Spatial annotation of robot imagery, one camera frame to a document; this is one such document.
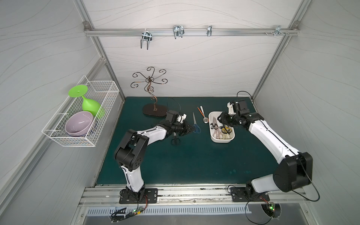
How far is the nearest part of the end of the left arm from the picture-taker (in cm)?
76

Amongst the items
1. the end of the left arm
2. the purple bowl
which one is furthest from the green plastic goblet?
the end of the left arm

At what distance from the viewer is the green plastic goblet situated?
1.92 ft

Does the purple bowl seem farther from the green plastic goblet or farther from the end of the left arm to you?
the end of the left arm

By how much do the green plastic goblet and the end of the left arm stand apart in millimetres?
328
